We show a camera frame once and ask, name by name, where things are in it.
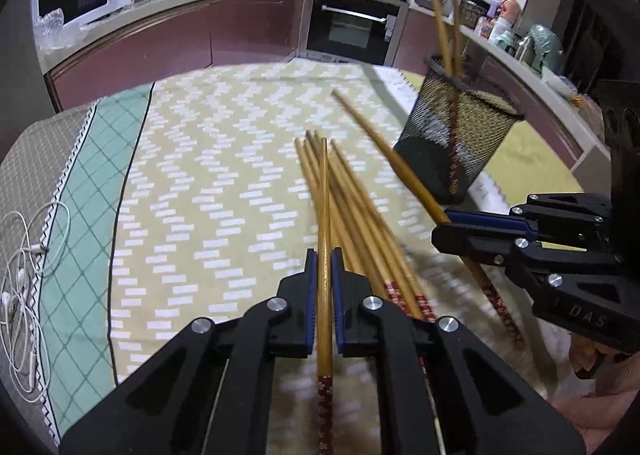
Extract bundle of wooden chopsticks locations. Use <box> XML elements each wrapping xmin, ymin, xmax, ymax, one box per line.
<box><xmin>294</xmin><ymin>130</ymin><xmax>446</xmax><ymax>455</ymax></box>

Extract person's right hand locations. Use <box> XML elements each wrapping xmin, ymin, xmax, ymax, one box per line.
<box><xmin>570</xmin><ymin>334</ymin><xmax>608</xmax><ymax>380</ymax></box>

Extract white wired earphones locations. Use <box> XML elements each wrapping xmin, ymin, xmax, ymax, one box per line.
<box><xmin>0</xmin><ymin>200</ymin><xmax>73</xmax><ymax>403</ymax></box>

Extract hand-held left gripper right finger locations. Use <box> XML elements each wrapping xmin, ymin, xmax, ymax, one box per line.
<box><xmin>330</xmin><ymin>247</ymin><xmax>586</xmax><ymax>455</ymax></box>

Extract black built-in oven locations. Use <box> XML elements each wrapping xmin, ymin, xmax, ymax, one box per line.
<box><xmin>306</xmin><ymin>0</ymin><xmax>408</xmax><ymax>66</ymax></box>

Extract wooden chopstick red patterned end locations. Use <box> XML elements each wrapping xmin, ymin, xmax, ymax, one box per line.
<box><xmin>316</xmin><ymin>137</ymin><xmax>335</xmax><ymax>455</ymax></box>
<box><xmin>424</xmin><ymin>0</ymin><xmax>463</xmax><ymax>186</ymax></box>
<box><xmin>331</xmin><ymin>89</ymin><xmax>526</xmax><ymax>348</ymax></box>

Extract clear plastic bag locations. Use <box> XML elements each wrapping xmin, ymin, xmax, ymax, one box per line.
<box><xmin>32</xmin><ymin>9</ymin><xmax>83</xmax><ymax>53</ymax></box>

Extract plain yellow table cover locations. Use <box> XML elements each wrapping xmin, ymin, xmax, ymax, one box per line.
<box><xmin>480</xmin><ymin>125</ymin><xmax>596</xmax><ymax>216</ymax></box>

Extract white and green jar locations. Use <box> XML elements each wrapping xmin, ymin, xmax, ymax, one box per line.
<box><xmin>490</xmin><ymin>17</ymin><xmax>516</xmax><ymax>48</ymax></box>

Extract maroon kitchen cabinets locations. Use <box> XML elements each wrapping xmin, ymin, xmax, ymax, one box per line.
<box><xmin>42</xmin><ymin>0</ymin><xmax>611</xmax><ymax>176</ymax></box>

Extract black mesh utensil holder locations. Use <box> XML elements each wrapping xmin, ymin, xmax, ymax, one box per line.
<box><xmin>392</xmin><ymin>55</ymin><xmax>526</xmax><ymax>206</ymax></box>

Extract yellow zigzag patterned tablecloth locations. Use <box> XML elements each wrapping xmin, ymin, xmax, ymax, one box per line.
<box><xmin>0</xmin><ymin>60</ymin><xmax>608</xmax><ymax>455</ymax></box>

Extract green plastic bag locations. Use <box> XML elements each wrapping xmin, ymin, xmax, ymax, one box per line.
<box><xmin>529</xmin><ymin>25</ymin><xmax>564</xmax><ymax>74</ymax></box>

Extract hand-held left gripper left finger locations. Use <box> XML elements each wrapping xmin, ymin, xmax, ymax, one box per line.
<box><xmin>59</xmin><ymin>249</ymin><xmax>321</xmax><ymax>455</ymax></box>

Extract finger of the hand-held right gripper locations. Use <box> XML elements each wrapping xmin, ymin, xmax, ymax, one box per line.
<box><xmin>444</xmin><ymin>192</ymin><xmax>613</xmax><ymax>238</ymax></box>
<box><xmin>431</xmin><ymin>223</ymin><xmax>640</xmax><ymax>353</ymax></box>

